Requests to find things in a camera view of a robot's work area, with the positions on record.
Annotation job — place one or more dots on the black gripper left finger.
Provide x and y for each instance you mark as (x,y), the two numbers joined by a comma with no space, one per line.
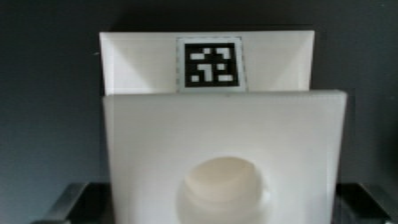
(82,206)

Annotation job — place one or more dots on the white lamp base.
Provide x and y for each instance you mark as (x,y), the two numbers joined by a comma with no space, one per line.
(223,131)

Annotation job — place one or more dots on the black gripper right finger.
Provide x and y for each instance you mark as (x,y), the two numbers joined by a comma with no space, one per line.
(363,205)

